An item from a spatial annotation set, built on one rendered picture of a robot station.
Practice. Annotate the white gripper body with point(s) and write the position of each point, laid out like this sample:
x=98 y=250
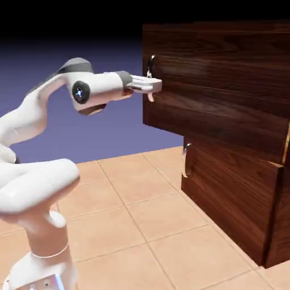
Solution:
x=148 y=84

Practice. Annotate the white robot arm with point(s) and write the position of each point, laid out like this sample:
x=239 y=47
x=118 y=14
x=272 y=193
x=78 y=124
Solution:
x=34 y=181

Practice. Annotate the large dark wood door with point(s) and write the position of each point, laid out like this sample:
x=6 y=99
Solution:
x=217 y=90

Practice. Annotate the small dark wood door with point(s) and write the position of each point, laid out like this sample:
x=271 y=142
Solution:
x=226 y=199

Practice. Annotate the dark wood cabinet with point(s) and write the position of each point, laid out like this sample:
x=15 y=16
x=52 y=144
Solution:
x=279 y=215

